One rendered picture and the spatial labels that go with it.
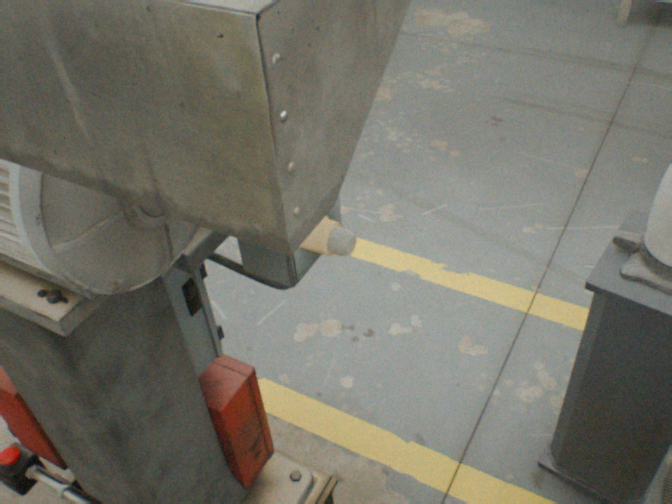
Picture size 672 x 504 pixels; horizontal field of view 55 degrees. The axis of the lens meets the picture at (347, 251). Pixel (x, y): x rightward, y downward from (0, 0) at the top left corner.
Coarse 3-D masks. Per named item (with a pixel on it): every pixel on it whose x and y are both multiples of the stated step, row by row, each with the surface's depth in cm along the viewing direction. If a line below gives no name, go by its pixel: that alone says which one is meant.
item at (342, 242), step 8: (336, 232) 58; (344, 232) 58; (352, 232) 58; (328, 240) 58; (336, 240) 58; (344, 240) 57; (352, 240) 58; (328, 248) 58; (336, 248) 58; (344, 248) 58; (352, 248) 59
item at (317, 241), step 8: (320, 224) 58; (328, 224) 58; (336, 224) 59; (312, 232) 58; (320, 232) 58; (328, 232) 58; (312, 240) 58; (320, 240) 58; (312, 248) 59; (320, 248) 58
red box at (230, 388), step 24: (216, 360) 130; (240, 360) 131; (216, 384) 126; (240, 384) 126; (216, 408) 122; (240, 408) 128; (216, 432) 128; (240, 432) 131; (264, 432) 140; (240, 456) 134; (264, 456) 144; (240, 480) 139
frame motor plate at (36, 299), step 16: (0, 272) 78; (16, 272) 78; (0, 288) 76; (16, 288) 76; (32, 288) 75; (48, 288) 75; (64, 288) 75; (0, 304) 77; (16, 304) 74; (32, 304) 74; (48, 304) 73; (64, 304) 75; (80, 304) 74; (96, 304) 76; (32, 320) 75; (48, 320) 72; (64, 320) 72; (80, 320) 74
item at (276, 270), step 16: (336, 208) 106; (240, 240) 100; (224, 256) 106; (256, 256) 100; (272, 256) 98; (288, 256) 97; (304, 256) 100; (240, 272) 107; (256, 272) 103; (272, 272) 101; (288, 272) 99; (304, 272) 102; (288, 288) 109
